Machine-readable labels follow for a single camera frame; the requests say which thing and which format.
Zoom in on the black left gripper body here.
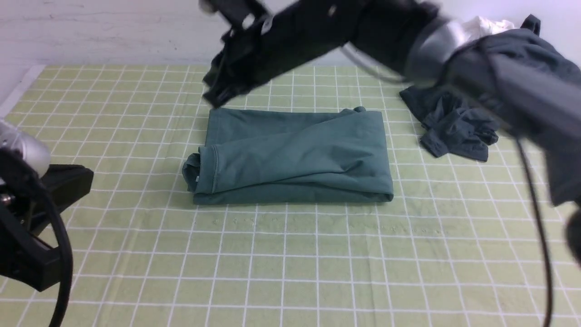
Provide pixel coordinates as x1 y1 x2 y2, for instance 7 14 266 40
0 165 94 292

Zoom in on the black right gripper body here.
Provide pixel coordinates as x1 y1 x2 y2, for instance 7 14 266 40
203 9 296 107

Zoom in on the green long-sleeved shirt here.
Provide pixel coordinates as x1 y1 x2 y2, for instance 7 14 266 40
181 106 394 205

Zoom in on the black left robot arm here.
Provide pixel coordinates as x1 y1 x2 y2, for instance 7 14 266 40
0 120 94 292

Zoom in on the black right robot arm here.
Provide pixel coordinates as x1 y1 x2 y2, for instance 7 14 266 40
200 0 580 206

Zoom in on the dark grey crumpled garment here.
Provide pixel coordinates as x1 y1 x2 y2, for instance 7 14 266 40
399 15 580 162

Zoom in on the white crumpled cloth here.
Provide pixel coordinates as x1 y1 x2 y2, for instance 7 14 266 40
462 16 517 42

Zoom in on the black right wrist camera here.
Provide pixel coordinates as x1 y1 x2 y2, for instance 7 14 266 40
198 0 271 30

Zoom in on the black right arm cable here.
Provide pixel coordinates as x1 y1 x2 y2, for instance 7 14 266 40
515 136 555 327

